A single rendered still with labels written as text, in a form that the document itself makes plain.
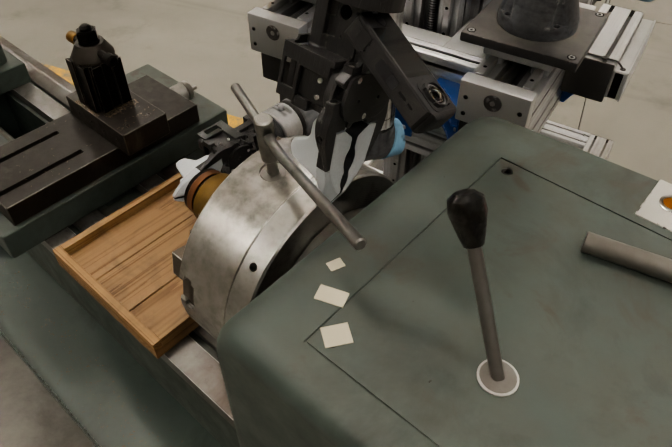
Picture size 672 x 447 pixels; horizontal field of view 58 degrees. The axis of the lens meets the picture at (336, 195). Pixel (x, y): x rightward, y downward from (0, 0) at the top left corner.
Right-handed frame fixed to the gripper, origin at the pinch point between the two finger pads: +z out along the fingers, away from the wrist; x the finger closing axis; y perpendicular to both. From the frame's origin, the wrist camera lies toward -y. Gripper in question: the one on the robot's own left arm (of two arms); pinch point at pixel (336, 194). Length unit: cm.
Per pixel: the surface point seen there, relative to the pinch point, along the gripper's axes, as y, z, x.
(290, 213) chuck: 7.6, 7.6, -3.1
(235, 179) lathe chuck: 16.8, 7.7, -2.9
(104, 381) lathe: 52, 78, -10
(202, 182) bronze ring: 30.7, 17.5, -10.4
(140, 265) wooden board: 44, 42, -10
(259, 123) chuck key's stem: 13.5, -1.6, -1.8
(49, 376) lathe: 62, 81, -3
